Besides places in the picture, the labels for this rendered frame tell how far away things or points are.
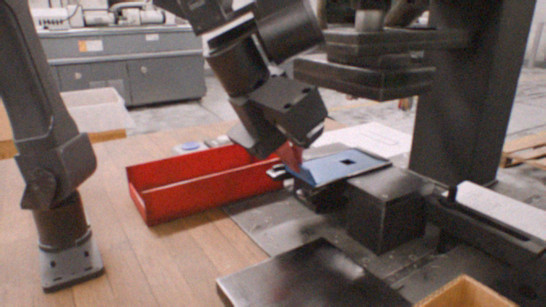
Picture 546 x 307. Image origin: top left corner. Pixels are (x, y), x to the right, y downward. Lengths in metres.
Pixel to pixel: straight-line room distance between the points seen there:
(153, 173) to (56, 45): 4.22
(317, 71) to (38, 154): 0.37
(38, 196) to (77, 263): 0.10
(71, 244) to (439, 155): 0.62
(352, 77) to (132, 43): 4.51
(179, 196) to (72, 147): 0.17
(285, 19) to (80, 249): 0.40
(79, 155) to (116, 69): 4.40
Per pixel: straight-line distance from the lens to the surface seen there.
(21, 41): 0.50
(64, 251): 0.58
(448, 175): 0.74
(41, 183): 0.52
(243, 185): 0.63
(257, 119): 0.41
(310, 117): 0.36
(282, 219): 0.59
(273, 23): 0.39
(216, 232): 0.57
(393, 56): 0.50
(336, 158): 0.59
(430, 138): 0.75
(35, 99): 0.50
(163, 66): 5.00
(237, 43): 0.40
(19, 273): 0.58
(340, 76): 0.50
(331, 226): 0.58
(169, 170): 0.70
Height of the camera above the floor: 1.21
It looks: 22 degrees down
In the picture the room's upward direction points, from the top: straight up
